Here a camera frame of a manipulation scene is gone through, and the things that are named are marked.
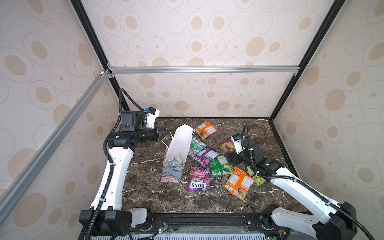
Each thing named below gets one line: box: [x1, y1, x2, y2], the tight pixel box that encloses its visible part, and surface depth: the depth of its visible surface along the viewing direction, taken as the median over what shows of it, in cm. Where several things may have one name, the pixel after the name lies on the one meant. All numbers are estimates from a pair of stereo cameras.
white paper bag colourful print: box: [161, 124, 194, 183], surface depth 79 cm
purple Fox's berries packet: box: [193, 146, 220, 168], surface depth 96 cm
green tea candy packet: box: [208, 155, 228, 177], surface depth 91 cm
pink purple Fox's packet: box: [186, 166, 210, 192], surface depth 87 cm
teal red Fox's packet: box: [188, 136, 207, 159], surface depth 102 cm
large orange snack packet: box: [223, 166, 255, 202], surface depth 85 cm
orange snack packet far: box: [195, 120, 219, 141], surface depth 111 cm
